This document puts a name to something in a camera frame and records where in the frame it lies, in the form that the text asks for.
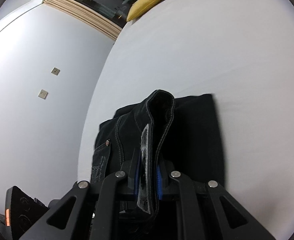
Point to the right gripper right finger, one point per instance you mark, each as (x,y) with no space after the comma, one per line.
(193,210)

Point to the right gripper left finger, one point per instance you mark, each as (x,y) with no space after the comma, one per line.
(89,211)

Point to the black denim pants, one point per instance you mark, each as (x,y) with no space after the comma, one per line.
(182,134)

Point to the white mattress bed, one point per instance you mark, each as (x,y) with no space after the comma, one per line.
(241,51)

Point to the beige left curtain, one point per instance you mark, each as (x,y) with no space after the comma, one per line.
(86,15)

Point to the yellow cushion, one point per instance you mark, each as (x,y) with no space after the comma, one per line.
(139,8)

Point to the left wall switch plate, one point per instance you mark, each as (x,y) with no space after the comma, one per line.
(43,94)

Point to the wall switch plate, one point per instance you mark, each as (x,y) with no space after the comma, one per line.
(43,94)
(55,71)

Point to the right wall switch plate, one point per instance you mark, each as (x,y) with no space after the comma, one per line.
(55,71)

